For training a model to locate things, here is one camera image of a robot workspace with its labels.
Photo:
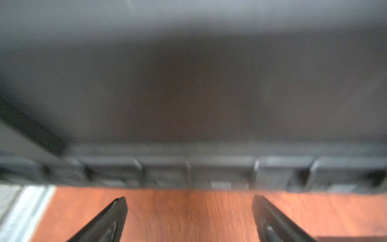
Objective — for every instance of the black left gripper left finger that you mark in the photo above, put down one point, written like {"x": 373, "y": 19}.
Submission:
{"x": 107, "y": 226}

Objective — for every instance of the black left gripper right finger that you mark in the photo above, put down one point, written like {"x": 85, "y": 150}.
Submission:
{"x": 273, "y": 225}

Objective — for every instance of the black plastic toolbox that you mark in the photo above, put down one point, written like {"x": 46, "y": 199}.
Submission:
{"x": 296, "y": 112}

